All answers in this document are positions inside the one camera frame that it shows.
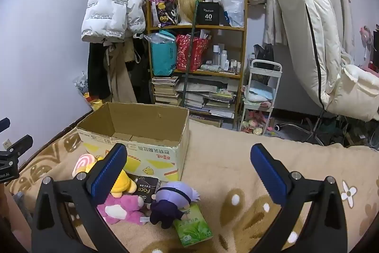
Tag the clear bag of toys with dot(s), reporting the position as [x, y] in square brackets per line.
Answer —
[81, 84]

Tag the blonde wig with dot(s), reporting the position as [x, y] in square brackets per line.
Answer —
[185, 7]

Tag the purple-haired plush doll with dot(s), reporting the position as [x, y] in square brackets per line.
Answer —
[174, 196]

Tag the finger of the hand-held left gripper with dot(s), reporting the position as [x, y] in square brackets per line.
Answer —
[20, 144]
[4, 124]

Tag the stack of old books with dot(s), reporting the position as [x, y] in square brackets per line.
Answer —
[165, 91]

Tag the pink plush toy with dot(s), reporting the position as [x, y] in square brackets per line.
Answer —
[124, 207]

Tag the teal shopping bag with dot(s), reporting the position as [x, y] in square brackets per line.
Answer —
[161, 59]

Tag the yellow plush toy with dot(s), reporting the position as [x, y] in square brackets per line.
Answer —
[124, 184]

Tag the pile of small plush toys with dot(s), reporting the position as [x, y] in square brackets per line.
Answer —
[254, 124]

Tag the black bag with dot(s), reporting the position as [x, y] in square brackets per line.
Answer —
[265, 53]

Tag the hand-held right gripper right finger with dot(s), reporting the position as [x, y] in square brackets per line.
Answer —
[266, 170]

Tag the cream padded chair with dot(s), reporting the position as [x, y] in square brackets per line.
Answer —
[305, 33]

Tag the blue and white cloths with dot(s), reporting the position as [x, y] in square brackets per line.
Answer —
[259, 94]

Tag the white trolley cart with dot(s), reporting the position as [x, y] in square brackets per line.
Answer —
[265, 64]

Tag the green pole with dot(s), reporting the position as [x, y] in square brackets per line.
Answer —
[189, 57]

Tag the white wall socket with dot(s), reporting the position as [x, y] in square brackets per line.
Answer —
[5, 142]

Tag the beige brown patterned blanket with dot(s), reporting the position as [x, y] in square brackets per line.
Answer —
[237, 158]

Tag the row of cosmetic bottles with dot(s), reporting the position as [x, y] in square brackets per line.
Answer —
[223, 59]

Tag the pile of books and magazines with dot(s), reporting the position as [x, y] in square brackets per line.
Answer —
[213, 101]

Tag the beige hanging coat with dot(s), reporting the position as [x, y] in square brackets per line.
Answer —
[121, 78]

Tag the green tissue pack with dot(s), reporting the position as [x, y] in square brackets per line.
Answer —
[192, 229]

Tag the printed cartoon tote bag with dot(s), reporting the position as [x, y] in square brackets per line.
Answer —
[162, 7]

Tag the black tissue pack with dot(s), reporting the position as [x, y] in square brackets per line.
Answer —
[148, 186]

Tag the black hanging coat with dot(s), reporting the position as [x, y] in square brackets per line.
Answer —
[97, 69]

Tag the wooden shelf rack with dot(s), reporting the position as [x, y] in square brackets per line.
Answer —
[241, 42]

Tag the red gift bag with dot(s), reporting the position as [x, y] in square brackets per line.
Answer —
[192, 54]

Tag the white plastic bag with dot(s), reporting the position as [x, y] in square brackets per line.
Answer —
[234, 4]

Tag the black cardboard box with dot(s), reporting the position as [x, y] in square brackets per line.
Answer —
[208, 14]

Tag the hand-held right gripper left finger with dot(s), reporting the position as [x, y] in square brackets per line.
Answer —
[109, 170]

